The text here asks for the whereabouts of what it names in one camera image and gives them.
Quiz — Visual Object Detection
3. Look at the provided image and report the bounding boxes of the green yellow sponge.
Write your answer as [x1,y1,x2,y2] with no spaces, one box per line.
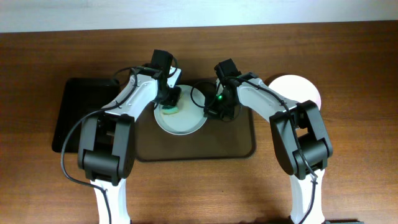
[161,105,179,115]

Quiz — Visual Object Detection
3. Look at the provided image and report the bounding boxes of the pale green stained plate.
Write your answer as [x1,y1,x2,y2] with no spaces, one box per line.
[154,85,207,136]

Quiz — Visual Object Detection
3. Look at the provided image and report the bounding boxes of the white plate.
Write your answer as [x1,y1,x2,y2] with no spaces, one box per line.
[268,75,322,109]

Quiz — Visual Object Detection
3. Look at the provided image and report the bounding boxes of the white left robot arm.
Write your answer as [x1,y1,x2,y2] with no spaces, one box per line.
[78,65,182,223]

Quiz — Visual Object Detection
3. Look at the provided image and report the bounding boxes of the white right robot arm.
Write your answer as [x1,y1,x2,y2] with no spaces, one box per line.
[215,72,333,223]

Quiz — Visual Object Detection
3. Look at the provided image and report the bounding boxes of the brown serving tray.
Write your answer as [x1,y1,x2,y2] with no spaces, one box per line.
[134,77,257,162]

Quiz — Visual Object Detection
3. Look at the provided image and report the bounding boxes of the black rectangular tray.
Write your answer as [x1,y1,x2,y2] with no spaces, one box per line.
[52,78,120,153]

